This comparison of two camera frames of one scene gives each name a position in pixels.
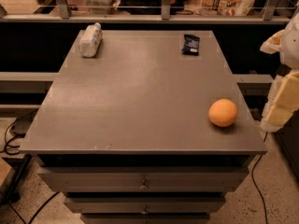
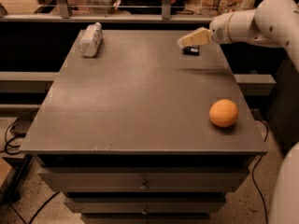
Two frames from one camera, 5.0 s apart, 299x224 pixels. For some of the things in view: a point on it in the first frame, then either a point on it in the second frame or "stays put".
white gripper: (291, 47) → (219, 31)
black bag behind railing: (148, 0) stays put
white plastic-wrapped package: (91, 40) stays put
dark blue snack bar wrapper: (191, 45) stays put
